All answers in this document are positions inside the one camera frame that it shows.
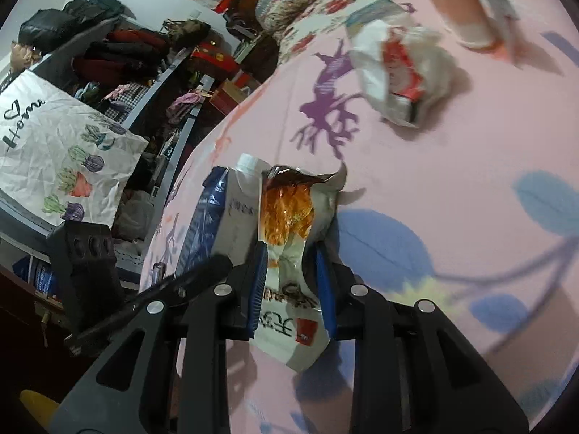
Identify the floral bed sheet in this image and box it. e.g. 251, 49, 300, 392
278, 0, 421, 64

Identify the white orange snack wrapper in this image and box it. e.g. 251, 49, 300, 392
251, 163, 351, 374

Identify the yellow object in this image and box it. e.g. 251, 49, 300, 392
18, 389, 62, 432

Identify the white plastic bag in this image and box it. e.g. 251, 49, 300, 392
346, 9, 458, 128

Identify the dark red clothes pile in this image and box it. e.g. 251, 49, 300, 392
72, 27, 170, 82

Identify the black fabric bag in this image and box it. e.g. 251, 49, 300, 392
63, 0, 125, 21

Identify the black leather bag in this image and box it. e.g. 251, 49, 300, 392
18, 9, 79, 55

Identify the pink cloth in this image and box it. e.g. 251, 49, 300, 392
166, 90, 205, 123

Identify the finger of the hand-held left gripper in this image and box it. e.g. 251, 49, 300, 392
65, 253, 232, 359

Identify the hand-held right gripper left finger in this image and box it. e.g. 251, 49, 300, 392
51, 239, 269, 434

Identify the houndstooth fabric bag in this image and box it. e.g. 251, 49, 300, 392
102, 84, 148, 116

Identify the grey plastic bag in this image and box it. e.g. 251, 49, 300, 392
113, 190, 159, 242

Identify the carved wooden headboard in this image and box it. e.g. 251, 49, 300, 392
226, 0, 290, 55

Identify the white cactus print cloth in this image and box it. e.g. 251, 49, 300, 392
0, 70, 150, 227

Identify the brown handbag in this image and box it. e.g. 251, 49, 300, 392
162, 19, 211, 50

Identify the grey metal shelf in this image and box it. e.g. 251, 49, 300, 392
0, 13, 215, 281

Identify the orange red paper bag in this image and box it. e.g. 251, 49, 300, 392
209, 79, 254, 116

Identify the blue white milk carton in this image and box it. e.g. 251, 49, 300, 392
174, 154, 271, 281

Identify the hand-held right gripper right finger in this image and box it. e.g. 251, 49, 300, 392
314, 239, 529, 434

